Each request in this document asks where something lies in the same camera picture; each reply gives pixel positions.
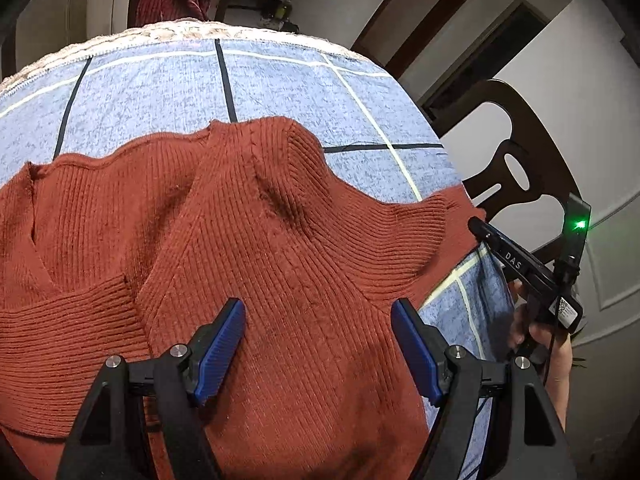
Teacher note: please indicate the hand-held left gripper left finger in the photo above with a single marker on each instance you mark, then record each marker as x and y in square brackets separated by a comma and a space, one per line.
[225, 340]

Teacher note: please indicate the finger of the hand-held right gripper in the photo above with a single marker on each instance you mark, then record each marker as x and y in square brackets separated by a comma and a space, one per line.
[482, 231]

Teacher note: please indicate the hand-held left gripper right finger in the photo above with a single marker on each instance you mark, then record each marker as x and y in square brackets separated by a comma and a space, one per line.
[410, 345]

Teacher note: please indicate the rust-red knit sweater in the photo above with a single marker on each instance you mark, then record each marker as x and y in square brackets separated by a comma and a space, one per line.
[300, 240]

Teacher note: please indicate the person's right forearm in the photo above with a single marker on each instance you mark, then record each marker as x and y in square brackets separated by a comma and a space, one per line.
[559, 390]

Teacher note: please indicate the person's right hand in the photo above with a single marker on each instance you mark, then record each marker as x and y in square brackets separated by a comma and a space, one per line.
[536, 332]

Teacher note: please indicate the white panelled door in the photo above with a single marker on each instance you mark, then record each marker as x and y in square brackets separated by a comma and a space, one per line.
[610, 280]

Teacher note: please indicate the dark wooden chair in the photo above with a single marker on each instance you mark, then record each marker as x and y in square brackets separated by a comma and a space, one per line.
[540, 125]

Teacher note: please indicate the dark framed door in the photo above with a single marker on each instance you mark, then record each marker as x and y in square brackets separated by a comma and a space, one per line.
[480, 60]

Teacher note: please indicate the brown framed door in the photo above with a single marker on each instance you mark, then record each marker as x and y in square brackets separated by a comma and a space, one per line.
[425, 5]

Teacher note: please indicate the blue plaid blanket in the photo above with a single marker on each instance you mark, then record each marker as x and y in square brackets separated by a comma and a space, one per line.
[150, 95]

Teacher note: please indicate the yellow-green bottle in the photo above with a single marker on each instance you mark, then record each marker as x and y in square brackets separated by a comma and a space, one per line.
[282, 10]

